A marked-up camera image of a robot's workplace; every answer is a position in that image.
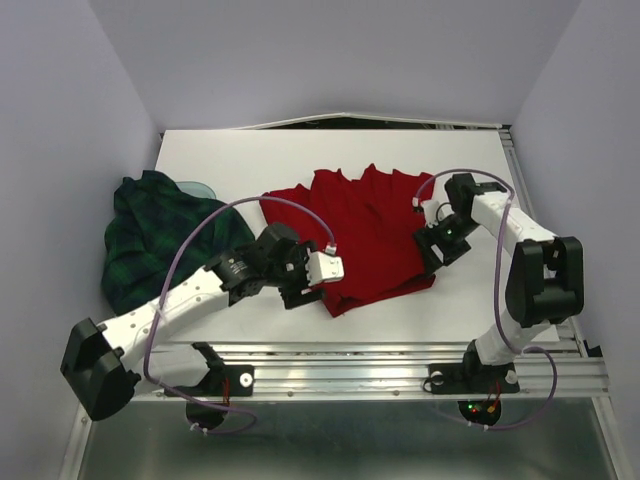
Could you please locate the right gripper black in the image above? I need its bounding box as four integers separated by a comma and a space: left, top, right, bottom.
411, 213, 480, 277

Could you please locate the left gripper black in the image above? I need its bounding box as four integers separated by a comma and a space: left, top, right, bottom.
264, 240, 325, 309

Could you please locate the red pleated skirt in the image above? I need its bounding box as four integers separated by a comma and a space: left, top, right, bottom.
269, 164, 435, 317

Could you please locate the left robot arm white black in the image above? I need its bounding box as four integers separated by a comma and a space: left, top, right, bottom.
61, 223, 344, 421

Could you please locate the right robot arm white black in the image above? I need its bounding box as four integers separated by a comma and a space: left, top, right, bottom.
412, 169, 584, 395

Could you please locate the teal plastic piece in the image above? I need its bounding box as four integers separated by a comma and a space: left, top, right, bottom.
176, 181, 216, 200

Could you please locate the green plaid skirt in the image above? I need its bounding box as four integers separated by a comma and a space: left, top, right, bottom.
101, 171, 255, 315

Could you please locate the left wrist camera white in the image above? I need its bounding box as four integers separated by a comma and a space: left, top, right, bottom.
305, 251, 345, 287

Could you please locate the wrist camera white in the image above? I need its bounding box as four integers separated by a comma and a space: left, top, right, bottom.
412, 197, 441, 225
305, 251, 345, 287

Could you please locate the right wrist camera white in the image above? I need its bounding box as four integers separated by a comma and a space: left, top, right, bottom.
412, 197, 441, 225

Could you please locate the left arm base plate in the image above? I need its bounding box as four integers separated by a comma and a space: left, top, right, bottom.
176, 364, 255, 398

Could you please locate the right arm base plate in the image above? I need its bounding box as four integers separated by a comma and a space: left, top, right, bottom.
423, 363, 520, 396

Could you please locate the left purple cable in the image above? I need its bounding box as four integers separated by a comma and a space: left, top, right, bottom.
142, 197, 338, 435

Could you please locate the aluminium frame rail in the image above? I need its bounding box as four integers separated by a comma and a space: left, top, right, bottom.
58, 129, 621, 480

